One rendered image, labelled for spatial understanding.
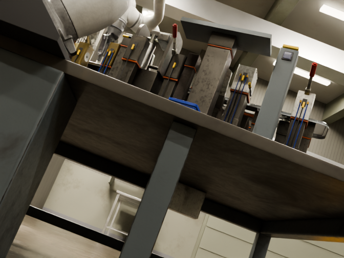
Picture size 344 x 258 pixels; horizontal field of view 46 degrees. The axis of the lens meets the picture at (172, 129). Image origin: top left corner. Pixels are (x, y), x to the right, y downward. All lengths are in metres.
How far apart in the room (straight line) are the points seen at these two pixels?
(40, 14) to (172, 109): 0.44
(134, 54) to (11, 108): 0.71
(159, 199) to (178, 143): 0.17
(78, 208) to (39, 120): 7.59
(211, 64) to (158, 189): 0.63
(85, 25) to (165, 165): 0.53
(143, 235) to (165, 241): 7.53
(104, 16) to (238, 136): 0.59
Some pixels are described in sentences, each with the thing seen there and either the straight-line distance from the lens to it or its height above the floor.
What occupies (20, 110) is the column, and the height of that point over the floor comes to 0.51.
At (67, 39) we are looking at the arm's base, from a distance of 1.39.
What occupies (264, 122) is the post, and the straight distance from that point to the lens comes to 1.50.
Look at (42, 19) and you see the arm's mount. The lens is 1.18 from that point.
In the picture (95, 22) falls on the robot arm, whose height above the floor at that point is 0.89.
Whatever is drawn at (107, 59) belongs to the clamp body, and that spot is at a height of 0.98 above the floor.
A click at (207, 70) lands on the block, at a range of 1.60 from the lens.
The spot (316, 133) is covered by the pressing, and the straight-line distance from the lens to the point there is 1.95.
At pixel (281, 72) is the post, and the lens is 1.58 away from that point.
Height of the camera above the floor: 0.33
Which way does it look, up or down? 15 degrees up
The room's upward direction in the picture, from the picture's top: 21 degrees clockwise
